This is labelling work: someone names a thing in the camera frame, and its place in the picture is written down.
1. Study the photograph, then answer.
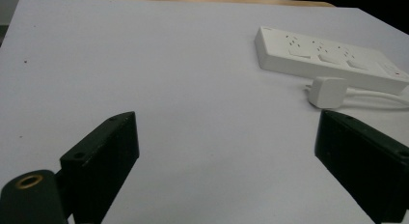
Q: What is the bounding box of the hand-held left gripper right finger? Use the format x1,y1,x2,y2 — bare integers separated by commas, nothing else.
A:
314,109,409,224

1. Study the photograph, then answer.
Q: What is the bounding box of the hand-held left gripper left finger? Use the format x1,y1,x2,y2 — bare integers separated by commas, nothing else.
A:
59,110,141,224

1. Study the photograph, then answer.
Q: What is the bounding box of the white plug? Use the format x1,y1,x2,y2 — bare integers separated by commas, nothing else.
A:
305,76,349,110

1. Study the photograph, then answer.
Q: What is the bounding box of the white power strip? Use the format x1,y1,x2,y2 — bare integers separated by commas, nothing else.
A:
254,25,409,97

